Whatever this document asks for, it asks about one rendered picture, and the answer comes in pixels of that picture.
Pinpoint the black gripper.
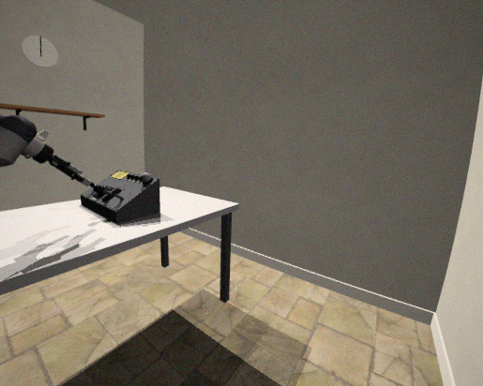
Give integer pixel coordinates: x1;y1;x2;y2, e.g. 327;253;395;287
32;144;92;186

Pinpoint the dark grey control console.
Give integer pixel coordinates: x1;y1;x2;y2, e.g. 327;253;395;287
81;171;160;224

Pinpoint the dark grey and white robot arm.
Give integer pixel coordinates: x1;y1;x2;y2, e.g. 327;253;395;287
0;114;49;167

